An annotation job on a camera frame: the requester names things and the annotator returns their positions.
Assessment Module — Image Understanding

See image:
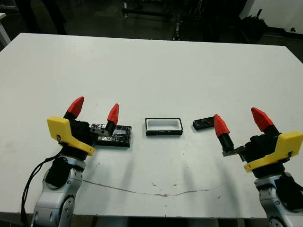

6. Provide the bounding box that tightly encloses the yellow and black right gripper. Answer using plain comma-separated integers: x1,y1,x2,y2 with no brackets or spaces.
214,107,303,178

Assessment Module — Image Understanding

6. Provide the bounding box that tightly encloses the yellow and black left gripper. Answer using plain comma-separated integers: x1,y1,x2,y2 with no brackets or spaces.
46,96,120,161

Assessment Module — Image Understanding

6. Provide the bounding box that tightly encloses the black shiny patterned box lid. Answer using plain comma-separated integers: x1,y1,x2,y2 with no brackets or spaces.
91,122,133,148

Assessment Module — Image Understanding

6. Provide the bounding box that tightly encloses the small black camera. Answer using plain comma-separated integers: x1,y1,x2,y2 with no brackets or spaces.
193,116,217,130

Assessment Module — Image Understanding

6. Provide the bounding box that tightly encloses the black box base white insert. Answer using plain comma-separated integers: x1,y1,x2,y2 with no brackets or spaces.
144,116,184,137

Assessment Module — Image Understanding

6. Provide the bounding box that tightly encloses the thin metal stand pole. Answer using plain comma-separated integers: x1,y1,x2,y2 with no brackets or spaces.
174,14,183,41

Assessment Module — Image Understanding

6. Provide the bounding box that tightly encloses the black metal cart frame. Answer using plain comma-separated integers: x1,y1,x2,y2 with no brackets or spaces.
122,0,181,23

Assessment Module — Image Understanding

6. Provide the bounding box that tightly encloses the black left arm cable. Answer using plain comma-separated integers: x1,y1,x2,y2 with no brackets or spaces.
20,153,62,224

